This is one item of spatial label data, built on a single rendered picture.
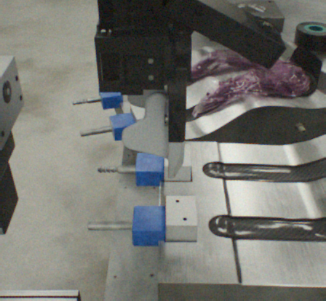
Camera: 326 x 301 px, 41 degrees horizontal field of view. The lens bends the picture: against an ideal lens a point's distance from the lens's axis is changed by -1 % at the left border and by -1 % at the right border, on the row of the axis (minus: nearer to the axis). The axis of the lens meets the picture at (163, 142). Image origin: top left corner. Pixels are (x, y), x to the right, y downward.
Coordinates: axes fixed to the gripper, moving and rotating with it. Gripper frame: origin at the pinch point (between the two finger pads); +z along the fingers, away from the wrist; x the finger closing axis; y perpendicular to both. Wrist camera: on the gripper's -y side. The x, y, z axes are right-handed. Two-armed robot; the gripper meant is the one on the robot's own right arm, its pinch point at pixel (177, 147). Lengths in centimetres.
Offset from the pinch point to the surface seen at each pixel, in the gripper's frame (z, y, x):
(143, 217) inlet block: 10.5, 3.9, -0.1
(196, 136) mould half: 15.4, -3.9, -24.0
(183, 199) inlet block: 9.2, -0.8, -1.8
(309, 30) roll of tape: 6, -29, -50
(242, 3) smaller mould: 14, -21, -89
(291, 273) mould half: 12.5, -12.7, 6.6
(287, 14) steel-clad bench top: 21, -38, -100
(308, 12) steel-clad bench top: 21, -45, -102
